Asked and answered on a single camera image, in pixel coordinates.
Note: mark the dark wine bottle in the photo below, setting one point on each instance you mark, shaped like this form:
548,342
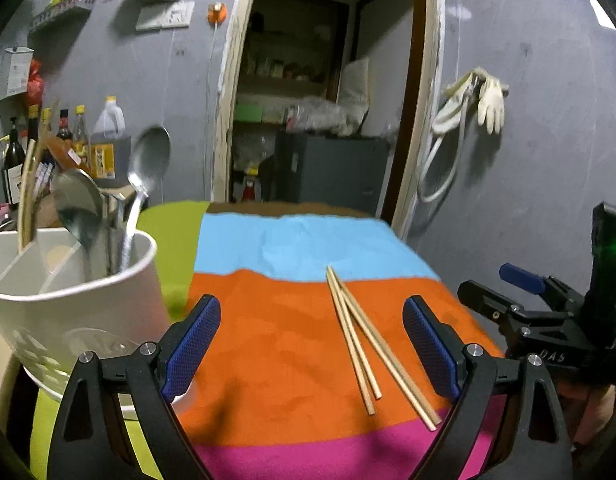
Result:
14,175

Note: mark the green box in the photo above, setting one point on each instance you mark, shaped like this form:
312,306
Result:
248,113

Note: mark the beige pillow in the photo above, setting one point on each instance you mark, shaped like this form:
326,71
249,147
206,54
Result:
355,85

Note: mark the door frame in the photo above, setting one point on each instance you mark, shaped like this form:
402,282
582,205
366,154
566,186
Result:
228,85

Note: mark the person's right hand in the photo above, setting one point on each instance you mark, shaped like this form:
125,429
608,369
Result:
588,405

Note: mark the clear plastic bag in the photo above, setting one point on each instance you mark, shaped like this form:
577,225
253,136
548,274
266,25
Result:
323,117

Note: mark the orange wall hook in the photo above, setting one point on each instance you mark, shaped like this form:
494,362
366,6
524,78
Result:
217,12

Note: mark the colourful striped cloth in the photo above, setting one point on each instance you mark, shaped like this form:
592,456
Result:
288,320

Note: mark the brown tilted bottle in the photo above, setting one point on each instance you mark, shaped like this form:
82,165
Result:
68,156

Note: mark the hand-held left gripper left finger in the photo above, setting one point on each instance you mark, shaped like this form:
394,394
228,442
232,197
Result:
190,347

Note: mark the small red bottle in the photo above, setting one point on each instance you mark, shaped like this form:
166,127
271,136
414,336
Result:
249,191

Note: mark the dark bottle red cap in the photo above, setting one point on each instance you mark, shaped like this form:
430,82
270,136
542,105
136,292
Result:
64,130

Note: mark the red plastic bag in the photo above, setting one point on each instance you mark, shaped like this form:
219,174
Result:
34,82

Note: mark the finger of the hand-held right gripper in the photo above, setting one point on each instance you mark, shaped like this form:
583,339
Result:
523,277
488,302

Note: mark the grey cabinet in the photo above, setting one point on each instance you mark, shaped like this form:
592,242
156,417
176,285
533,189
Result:
333,175

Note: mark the white plastic utensil holder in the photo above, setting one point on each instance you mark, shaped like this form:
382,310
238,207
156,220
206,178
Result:
88,320

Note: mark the grey wall rack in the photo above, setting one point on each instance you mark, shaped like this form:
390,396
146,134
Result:
63,10

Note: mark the wooden shelf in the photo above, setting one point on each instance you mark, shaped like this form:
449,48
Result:
288,82

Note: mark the large oil jug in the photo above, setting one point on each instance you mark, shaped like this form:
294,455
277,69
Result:
108,135

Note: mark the wall socket plate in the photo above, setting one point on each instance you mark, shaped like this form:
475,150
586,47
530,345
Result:
165,16

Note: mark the clear bottle yellow cap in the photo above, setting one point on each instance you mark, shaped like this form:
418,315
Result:
81,135

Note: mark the white wall box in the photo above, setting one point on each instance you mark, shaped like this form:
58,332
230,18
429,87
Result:
18,72

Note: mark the cream rubber glove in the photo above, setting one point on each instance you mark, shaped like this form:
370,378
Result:
450,110
492,102

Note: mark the soy sauce bottle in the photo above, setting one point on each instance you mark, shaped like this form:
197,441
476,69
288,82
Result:
33,127

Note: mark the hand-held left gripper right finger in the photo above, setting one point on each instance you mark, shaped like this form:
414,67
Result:
433,347

